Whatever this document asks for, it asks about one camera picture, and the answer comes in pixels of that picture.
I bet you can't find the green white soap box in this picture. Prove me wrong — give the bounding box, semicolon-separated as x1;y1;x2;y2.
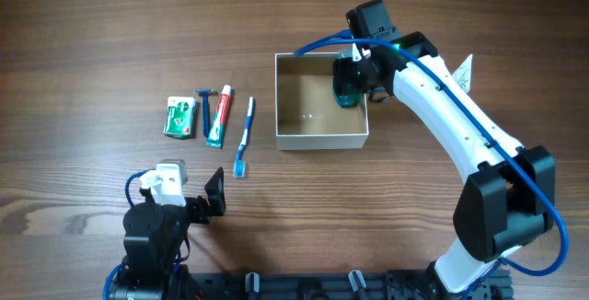
163;96;196;139

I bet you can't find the blue Listerine mouthwash bottle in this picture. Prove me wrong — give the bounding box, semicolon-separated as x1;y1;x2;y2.
333;86;363;108

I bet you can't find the white lotion tube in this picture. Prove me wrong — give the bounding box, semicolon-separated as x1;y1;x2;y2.
452;54;473;93

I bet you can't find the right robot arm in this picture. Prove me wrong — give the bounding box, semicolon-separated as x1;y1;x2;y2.
314;29;570;299

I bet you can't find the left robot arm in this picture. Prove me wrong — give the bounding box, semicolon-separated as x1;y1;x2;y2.
102;161;226;300

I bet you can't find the white square container box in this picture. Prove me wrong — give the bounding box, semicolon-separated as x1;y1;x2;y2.
274;52;369;150

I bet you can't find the blue white toothbrush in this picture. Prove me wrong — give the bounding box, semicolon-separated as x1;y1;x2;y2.
233;97;255;179

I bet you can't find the red green toothpaste tube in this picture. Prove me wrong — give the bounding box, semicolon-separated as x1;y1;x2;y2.
206;85;233;148

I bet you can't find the blue disposable razor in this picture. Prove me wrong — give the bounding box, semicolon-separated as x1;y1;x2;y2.
193;88;216;137

